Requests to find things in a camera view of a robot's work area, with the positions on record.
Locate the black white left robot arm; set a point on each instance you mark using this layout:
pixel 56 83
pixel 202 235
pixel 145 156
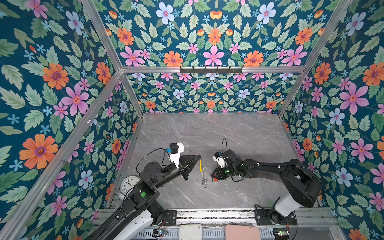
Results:
pixel 140 208

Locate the silver metal keyring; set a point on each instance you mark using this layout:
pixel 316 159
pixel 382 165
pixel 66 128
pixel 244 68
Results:
pixel 204 179

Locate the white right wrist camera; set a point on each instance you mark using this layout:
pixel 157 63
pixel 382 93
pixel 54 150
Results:
pixel 217 157

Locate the pink plastic box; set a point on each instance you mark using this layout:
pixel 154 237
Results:
pixel 238 232

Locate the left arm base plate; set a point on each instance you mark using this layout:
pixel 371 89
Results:
pixel 166 218

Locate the black wall hook rack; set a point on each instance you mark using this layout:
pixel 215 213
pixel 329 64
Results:
pixel 208 70

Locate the right small circuit board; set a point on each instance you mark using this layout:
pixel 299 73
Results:
pixel 281 234

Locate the small green circuit board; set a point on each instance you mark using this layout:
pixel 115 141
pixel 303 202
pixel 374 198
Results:
pixel 159 233

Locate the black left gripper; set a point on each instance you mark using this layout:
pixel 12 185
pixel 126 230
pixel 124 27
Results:
pixel 188 162

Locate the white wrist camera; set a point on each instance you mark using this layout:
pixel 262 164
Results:
pixel 217 157
pixel 175 150

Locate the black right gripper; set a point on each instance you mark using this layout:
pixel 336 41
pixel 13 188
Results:
pixel 219 176

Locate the yellow capped key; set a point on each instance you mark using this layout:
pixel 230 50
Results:
pixel 201 166

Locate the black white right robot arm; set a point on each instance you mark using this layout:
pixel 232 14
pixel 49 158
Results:
pixel 302 184

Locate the white alarm clock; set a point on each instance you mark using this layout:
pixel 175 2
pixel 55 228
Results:
pixel 127 184

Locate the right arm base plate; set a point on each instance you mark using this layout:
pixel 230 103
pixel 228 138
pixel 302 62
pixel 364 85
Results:
pixel 265 217

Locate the white plastic box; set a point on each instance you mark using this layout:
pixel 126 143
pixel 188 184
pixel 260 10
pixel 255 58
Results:
pixel 191 232

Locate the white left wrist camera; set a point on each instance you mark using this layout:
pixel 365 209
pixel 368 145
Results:
pixel 175 150

